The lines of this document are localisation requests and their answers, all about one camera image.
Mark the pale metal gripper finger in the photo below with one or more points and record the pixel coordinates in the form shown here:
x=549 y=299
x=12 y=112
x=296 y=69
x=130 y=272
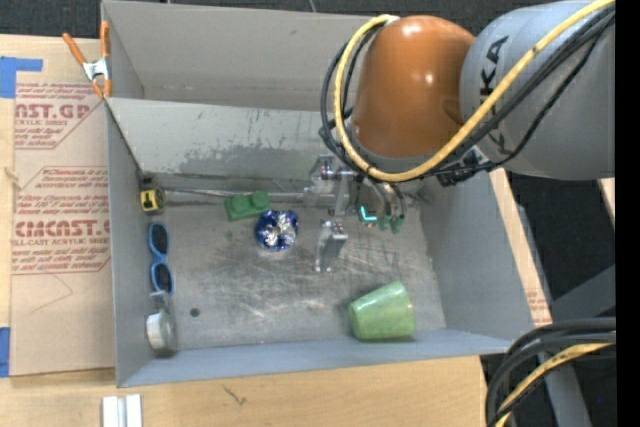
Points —
x=324 y=175
x=330 y=247

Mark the shiny blue ball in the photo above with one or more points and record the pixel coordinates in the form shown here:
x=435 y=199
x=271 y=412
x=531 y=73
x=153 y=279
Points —
x=276 y=230

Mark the grey metal bin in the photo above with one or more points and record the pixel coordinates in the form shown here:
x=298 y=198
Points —
x=280 y=295

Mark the green cup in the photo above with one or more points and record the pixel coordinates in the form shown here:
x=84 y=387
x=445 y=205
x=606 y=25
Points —
x=382 y=312

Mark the green toy brick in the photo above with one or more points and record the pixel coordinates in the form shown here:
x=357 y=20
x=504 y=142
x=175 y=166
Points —
x=245 y=207

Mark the blue sunglasses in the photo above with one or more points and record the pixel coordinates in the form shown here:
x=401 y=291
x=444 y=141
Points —
x=161 y=275

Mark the yellow cube with black print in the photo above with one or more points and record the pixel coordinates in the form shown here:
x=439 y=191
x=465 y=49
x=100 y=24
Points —
x=152 y=200

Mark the brown cardboard board red print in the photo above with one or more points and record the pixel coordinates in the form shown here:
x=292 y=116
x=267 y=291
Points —
x=60 y=305

